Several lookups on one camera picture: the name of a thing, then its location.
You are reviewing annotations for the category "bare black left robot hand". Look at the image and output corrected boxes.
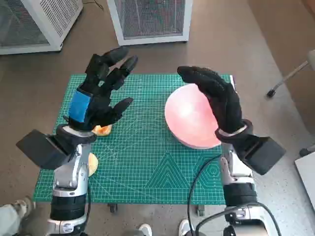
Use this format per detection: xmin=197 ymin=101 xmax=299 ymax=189
xmin=63 ymin=46 xmax=138 ymax=131

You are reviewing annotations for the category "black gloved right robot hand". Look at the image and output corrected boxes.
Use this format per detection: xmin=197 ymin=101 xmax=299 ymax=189
xmin=177 ymin=65 xmax=247 ymax=135

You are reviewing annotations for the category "rectangular toy bread slice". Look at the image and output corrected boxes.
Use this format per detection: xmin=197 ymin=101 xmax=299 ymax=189
xmin=92 ymin=124 xmax=113 ymax=137

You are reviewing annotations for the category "pink bowl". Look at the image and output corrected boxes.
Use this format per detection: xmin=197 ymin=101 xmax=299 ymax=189
xmin=164 ymin=83 xmax=222 ymax=150

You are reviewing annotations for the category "round toy bread bun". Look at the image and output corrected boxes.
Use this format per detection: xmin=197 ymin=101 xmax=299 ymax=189
xmin=88 ymin=152 xmax=99 ymax=177

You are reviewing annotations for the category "green cutting mat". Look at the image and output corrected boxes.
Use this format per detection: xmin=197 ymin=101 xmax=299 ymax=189
xmin=36 ymin=73 xmax=238 ymax=205

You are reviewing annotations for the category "grey office chair leg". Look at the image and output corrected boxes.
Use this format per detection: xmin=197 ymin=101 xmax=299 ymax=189
xmin=267 ymin=50 xmax=315 ymax=98

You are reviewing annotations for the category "white mesh door cabinet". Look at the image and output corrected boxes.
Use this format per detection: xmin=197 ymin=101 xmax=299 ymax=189
xmin=107 ymin=0 xmax=193 ymax=47

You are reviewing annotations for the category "white cabinet with vent panel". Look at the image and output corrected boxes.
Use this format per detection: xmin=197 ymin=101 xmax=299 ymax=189
xmin=0 ymin=0 xmax=84 ymax=55

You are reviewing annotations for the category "white side table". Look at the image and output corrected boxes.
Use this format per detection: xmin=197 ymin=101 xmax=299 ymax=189
xmin=294 ymin=152 xmax=315 ymax=209

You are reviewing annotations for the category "person's shoe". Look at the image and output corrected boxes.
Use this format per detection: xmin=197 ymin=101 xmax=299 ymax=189
xmin=12 ymin=195 xmax=35 ymax=219

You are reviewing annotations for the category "white shoe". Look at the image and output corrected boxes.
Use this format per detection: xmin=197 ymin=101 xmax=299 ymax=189
xmin=178 ymin=219 xmax=195 ymax=236
xmin=138 ymin=223 xmax=153 ymax=236

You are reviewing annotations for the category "person's leg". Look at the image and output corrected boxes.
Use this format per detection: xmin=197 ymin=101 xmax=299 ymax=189
xmin=0 ymin=204 xmax=23 ymax=236

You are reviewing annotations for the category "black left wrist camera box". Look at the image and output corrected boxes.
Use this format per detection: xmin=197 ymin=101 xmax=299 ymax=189
xmin=16 ymin=129 xmax=74 ymax=170

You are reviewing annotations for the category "black floor cable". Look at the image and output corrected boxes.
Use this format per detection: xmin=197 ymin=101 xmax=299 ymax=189
xmin=82 ymin=0 xmax=105 ymax=10

